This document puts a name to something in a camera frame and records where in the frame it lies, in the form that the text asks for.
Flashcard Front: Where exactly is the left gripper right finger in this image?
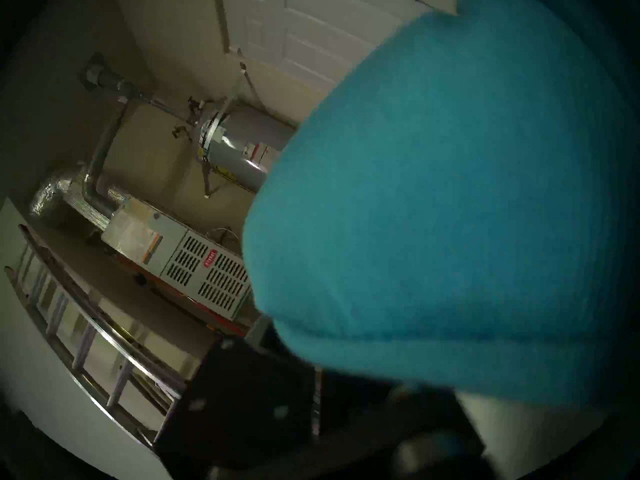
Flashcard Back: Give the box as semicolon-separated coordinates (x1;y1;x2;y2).
320;371;501;480

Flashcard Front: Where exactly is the teal tufted seat cushion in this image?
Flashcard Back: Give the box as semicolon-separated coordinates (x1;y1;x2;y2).
242;0;640;410

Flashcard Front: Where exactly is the white panel door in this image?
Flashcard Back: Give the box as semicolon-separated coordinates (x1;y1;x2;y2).
220;0;456;125

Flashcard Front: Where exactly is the grey furnace unit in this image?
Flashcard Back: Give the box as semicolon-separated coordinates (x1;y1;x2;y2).
102;196;253;335

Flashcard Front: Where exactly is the silver flexible foil duct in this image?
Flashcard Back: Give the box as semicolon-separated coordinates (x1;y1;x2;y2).
27;166;131;230

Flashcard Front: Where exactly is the metal flue pipe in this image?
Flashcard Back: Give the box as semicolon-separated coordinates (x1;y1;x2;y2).
80;54;151;210

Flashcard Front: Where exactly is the white rolling overbed table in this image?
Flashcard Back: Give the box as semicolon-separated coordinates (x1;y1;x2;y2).
457;391;616;480

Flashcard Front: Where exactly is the aluminium ladder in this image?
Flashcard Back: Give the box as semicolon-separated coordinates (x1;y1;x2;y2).
5;224;196;445

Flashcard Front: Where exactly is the grey water heater tank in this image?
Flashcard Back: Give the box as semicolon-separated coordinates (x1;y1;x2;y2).
197;101;296;192

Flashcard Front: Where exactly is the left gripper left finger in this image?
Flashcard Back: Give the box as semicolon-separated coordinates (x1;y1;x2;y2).
152;316;322;480

